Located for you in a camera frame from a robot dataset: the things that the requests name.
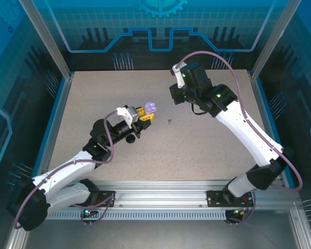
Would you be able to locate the purple earbud charging case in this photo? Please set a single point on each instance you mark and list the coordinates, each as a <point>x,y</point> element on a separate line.
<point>150,107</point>

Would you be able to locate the black earbud charging case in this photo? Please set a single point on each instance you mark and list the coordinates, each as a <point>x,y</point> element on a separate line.
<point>130,139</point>

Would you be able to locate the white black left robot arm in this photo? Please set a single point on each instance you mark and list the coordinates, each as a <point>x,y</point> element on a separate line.
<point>67,168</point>

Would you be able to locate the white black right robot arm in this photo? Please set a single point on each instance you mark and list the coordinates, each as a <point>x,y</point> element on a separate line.
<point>248,135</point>

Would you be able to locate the small LED circuit board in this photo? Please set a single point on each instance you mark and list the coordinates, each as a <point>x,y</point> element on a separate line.
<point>87,211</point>
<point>239,212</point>

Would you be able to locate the grey metal bottom panel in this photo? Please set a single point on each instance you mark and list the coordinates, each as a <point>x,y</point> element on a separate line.
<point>155,233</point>

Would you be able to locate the blue aluminium side rail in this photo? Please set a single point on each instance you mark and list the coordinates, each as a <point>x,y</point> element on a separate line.
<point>264,109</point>
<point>61,109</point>

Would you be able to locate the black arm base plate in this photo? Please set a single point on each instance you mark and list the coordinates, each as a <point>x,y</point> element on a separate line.
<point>213,197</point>
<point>107,195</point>

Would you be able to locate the aluminium mounting rail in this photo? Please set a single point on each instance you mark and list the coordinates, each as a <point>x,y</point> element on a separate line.
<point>160,192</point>

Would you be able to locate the aluminium frame post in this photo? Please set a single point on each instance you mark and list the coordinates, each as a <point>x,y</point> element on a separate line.
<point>45,39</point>
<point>274,33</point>

